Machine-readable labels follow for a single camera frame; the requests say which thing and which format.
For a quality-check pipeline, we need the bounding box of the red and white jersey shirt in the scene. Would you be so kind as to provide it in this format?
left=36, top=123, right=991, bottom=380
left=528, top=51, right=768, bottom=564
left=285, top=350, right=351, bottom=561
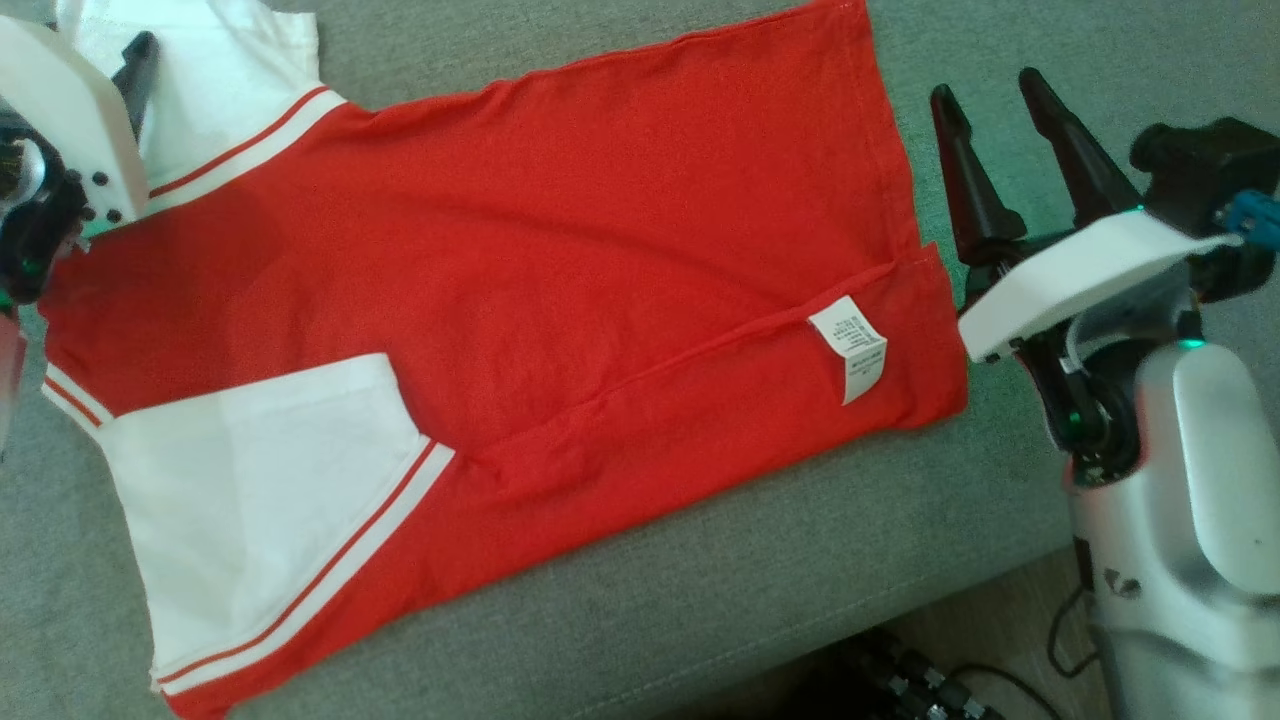
left=38, top=0, right=971, bottom=720

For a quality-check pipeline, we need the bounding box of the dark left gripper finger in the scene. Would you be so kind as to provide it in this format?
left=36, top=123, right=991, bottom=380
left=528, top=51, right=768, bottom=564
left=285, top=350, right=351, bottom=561
left=110, top=30, right=162, bottom=142

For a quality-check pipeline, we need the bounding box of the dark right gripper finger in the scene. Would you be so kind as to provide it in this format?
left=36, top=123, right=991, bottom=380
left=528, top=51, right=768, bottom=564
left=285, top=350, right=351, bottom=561
left=929, top=84, right=1027, bottom=267
left=1017, top=66, right=1142, bottom=230

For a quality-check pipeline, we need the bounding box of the large grey sofa seat cushion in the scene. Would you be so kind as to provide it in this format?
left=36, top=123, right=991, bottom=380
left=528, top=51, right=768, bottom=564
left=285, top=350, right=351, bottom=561
left=0, top=0, right=1280, bottom=720

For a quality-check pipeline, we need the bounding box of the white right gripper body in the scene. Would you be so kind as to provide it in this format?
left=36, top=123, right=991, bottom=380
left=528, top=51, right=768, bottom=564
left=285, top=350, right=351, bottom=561
left=957, top=208, right=1242, bottom=364

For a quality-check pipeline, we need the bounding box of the thin black cable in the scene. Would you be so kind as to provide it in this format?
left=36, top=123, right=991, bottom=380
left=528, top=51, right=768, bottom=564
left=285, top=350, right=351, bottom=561
left=1044, top=584, right=1103, bottom=683

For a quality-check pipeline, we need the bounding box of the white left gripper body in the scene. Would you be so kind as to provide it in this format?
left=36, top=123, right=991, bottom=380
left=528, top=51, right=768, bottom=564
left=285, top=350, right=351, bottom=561
left=0, top=15, right=152, bottom=239

